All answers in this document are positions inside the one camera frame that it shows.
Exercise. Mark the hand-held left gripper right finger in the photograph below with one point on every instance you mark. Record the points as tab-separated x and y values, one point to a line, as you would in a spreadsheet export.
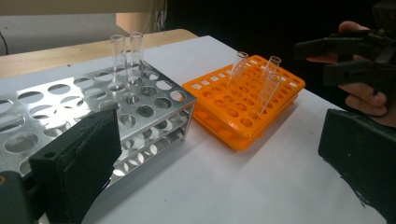
364	155

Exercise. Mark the silver metal test tube rack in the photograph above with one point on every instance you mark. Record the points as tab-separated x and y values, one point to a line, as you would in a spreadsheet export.
155	123

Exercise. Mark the light wooden bench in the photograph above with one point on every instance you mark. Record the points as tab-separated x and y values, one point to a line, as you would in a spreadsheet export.
62	6

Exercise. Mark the orange plastic test tube rack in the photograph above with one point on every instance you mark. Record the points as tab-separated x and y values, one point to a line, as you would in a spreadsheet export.
246	137

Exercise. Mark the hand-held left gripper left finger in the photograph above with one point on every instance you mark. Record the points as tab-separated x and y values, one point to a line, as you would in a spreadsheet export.
77	161

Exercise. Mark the clear glass test tube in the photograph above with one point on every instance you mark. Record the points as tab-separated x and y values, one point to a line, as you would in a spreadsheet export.
267	90
238	68
136	53
272	67
118	56

